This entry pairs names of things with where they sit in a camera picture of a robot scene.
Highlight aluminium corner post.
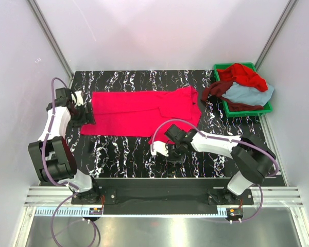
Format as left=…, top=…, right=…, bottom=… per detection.
left=255, top=0, right=299, bottom=70
left=26, top=0, right=74, bottom=79

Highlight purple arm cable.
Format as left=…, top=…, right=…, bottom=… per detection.
left=151, top=118, right=280, bottom=222
left=42, top=77, right=101, bottom=245

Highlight pink t shirt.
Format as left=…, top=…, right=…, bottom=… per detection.
left=80, top=86, right=201, bottom=143

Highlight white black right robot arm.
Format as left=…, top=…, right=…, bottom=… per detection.
left=165, top=124, right=279, bottom=205

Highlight left aluminium corner post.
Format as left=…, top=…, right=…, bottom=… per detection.
left=26, top=0, right=74, bottom=79

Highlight light blue t shirt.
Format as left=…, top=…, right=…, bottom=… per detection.
left=222, top=82, right=274, bottom=107

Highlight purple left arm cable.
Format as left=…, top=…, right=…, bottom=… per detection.
left=42, top=77, right=101, bottom=245

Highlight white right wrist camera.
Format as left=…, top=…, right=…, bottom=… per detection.
left=150, top=141, right=168, bottom=157

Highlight red t shirt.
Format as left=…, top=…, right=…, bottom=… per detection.
left=217, top=63, right=268, bottom=92

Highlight orange connector board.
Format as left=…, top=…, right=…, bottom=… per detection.
left=227, top=208, right=244, bottom=218
left=89, top=207, right=103, bottom=215

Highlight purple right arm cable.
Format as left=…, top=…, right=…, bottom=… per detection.
left=151, top=118, right=280, bottom=222

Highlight left orange connector board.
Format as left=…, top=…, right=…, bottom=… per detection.
left=89, top=207, right=103, bottom=215

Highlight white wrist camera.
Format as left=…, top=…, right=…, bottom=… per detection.
left=72, top=91, right=84, bottom=106
left=150, top=141, right=168, bottom=157

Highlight right aluminium corner post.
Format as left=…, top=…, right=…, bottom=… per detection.
left=255, top=0, right=299, bottom=70

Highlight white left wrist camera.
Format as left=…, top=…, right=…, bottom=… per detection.
left=72, top=91, right=84, bottom=106

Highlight right orange connector board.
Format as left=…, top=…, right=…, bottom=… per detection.
left=227, top=208, right=244, bottom=218

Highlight green plastic bin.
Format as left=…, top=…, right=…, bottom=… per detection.
left=213, top=63, right=273, bottom=118

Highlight aluminium front frame rail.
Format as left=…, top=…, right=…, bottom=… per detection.
left=24, top=186, right=303, bottom=207

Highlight maroon t shirt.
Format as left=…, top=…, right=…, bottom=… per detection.
left=201, top=81, right=263, bottom=111

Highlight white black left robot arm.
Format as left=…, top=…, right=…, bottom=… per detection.
left=28, top=87, right=100, bottom=203

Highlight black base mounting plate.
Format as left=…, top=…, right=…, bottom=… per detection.
left=71, top=177, right=253, bottom=206

